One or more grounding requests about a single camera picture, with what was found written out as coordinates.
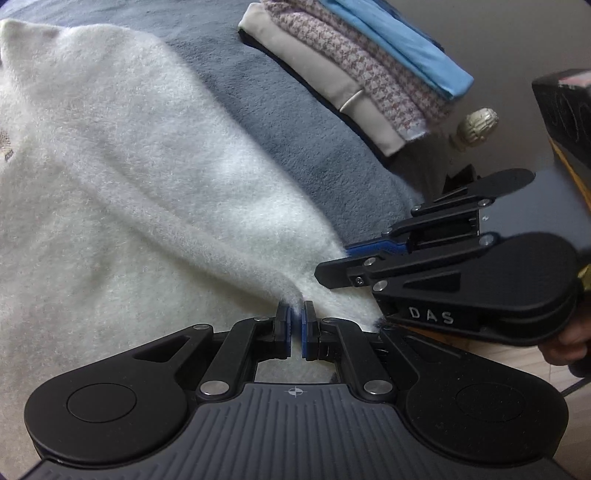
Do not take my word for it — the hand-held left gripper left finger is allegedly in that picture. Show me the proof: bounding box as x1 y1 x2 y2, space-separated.
134 301 293 400

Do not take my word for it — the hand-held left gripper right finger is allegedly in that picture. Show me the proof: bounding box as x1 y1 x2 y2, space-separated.
300 301 444 400

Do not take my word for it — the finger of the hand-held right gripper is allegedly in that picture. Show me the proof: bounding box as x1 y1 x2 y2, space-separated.
315 233 502 296
345 196 492 256

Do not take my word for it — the cream fluffy sweater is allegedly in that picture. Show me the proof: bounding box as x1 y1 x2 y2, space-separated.
0 18 384 384

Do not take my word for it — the person's right hand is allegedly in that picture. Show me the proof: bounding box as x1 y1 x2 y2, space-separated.
538 318 591 377

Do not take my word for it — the cream carved bedpost knob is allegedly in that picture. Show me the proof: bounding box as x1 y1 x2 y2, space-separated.
450 107 500 151

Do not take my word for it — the black box yellow trim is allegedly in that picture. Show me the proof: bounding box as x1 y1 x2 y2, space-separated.
531 69 591 208

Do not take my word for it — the houndstooth folded garment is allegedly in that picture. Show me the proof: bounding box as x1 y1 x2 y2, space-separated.
263 0 455 141

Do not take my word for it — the light blue folded cloth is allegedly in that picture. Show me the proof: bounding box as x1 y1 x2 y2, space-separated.
318 0 475 101

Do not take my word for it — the grey bed blanket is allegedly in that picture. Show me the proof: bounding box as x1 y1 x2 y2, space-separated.
0 0 426 259

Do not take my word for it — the beige folded garment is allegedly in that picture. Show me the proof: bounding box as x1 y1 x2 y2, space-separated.
238 2 407 155

